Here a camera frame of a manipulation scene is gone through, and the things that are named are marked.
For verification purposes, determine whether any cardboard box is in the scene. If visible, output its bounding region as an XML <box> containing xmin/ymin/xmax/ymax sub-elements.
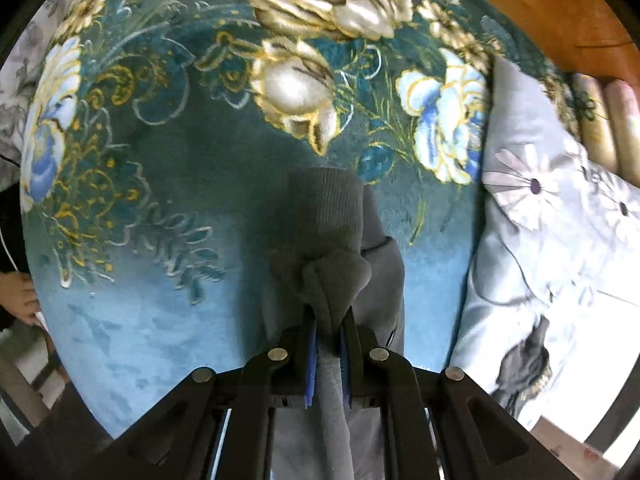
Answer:
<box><xmin>527</xmin><ymin>414</ymin><xmax>623</xmax><ymax>480</ymax></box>

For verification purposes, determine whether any brown wooden headboard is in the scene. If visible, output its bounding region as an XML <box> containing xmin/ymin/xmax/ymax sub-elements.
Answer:
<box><xmin>420</xmin><ymin>0</ymin><xmax>640</xmax><ymax>81</ymax></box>

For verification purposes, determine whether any pink cream pillow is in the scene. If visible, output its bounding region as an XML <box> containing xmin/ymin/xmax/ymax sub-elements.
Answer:
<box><xmin>602</xmin><ymin>79</ymin><xmax>640</xmax><ymax>186</ymax></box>

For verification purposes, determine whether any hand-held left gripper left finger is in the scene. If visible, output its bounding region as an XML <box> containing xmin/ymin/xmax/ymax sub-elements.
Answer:
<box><xmin>92</xmin><ymin>310</ymin><xmax>318</xmax><ymax>480</ymax></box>

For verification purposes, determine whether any person's bare foot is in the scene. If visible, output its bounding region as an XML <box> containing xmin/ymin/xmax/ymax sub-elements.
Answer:
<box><xmin>0</xmin><ymin>270</ymin><xmax>41</xmax><ymax>326</ymax></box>

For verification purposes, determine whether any grey garment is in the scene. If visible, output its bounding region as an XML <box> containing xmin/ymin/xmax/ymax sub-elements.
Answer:
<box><xmin>260</xmin><ymin>166</ymin><xmax>406</xmax><ymax>480</ymax></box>

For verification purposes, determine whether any grey floral cloth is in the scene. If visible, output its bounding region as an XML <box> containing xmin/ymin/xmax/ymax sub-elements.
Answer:
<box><xmin>0</xmin><ymin>0</ymin><xmax>101</xmax><ymax>191</ymax></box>

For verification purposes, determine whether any yellow floral pillow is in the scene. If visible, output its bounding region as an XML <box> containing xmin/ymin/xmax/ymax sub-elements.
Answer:
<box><xmin>572</xmin><ymin>72</ymin><xmax>618</xmax><ymax>161</ymax></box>

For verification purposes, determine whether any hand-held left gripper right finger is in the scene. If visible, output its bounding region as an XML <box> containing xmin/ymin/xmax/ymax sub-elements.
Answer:
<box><xmin>340</xmin><ymin>307</ymin><xmax>608</xmax><ymax>480</ymax></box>

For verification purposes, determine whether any teal floral blanket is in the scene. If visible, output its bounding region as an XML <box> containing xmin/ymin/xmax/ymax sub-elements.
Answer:
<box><xmin>20</xmin><ymin>0</ymin><xmax>596</xmax><ymax>441</ymax></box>

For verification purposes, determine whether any white cable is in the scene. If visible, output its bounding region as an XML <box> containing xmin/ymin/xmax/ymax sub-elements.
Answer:
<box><xmin>0</xmin><ymin>152</ymin><xmax>48</xmax><ymax>331</ymax></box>

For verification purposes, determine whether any brown wooden frame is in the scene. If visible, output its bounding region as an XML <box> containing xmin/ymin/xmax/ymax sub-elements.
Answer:
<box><xmin>0</xmin><ymin>330</ymin><xmax>68</xmax><ymax>441</ymax></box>

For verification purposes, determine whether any blue floral duvet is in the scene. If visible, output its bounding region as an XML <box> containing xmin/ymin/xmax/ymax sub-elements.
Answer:
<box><xmin>450</xmin><ymin>55</ymin><xmax>640</xmax><ymax>431</ymax></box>

